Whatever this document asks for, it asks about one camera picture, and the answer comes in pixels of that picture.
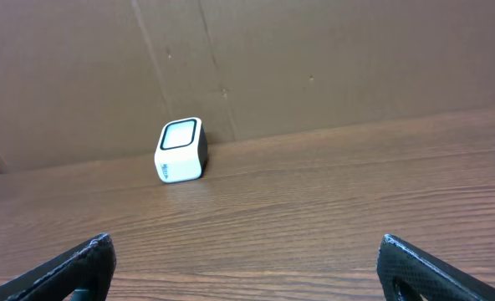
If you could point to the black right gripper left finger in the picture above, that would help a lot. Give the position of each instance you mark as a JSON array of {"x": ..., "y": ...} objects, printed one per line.
[{"x": 83, "y": 272}]

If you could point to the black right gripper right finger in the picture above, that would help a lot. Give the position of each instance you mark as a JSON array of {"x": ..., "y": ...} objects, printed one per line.
[{"x": 408, "y": 273}]

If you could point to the white barcode scanner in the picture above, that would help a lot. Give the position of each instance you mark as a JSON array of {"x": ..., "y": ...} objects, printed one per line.
[{"x": 182, "y": 151}]

